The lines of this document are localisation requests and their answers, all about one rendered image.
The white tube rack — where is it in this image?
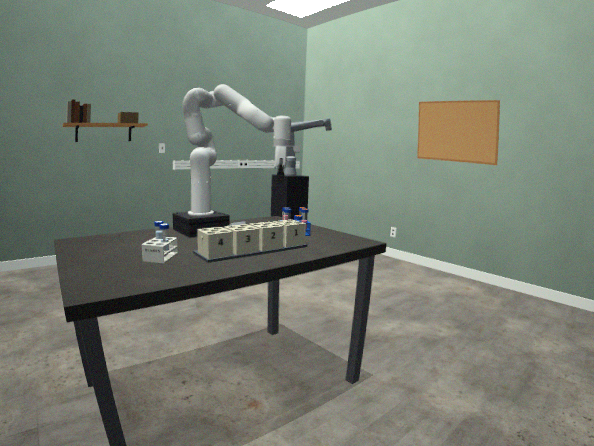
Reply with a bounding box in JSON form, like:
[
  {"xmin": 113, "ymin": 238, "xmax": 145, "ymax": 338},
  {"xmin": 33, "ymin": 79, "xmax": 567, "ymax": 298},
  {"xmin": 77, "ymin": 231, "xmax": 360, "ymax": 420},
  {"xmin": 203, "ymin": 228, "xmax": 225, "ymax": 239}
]
[{"xmin": 142, "ymin": 237, "xmax": 178, "ymax": 263}]

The cream block with round holes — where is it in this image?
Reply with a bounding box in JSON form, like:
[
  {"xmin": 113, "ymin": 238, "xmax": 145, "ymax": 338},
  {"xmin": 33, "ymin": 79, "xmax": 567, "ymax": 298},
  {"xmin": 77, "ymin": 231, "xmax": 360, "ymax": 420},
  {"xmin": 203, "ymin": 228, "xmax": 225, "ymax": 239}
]
[
  {"xmin": 272, "ymin": 220, "xmax": 306, "ymax": 247},
  {"xmin": 197, "ymin": 227, "xmax": 233, "ymax": 259},
  {"xmin": 249, "ymin": 222, "xmax": 284, "ymax": 251},
  {"xmin": 224, "ymin": 224, "xmax": 259, "ymax": 255}
]

